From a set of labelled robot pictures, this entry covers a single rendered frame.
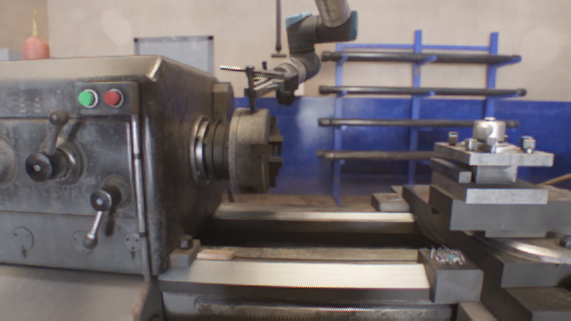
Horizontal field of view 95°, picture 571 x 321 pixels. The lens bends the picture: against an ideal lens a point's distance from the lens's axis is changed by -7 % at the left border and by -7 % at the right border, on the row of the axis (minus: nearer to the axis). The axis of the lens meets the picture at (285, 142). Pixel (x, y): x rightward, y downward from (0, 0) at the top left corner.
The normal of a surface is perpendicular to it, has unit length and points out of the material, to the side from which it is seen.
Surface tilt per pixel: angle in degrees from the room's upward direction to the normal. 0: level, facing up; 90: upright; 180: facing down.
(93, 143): 90
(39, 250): 90
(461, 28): 90
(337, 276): 36
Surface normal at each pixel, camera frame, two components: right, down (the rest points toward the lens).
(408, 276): -0.03, -0.73
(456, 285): -0.04, 0.13
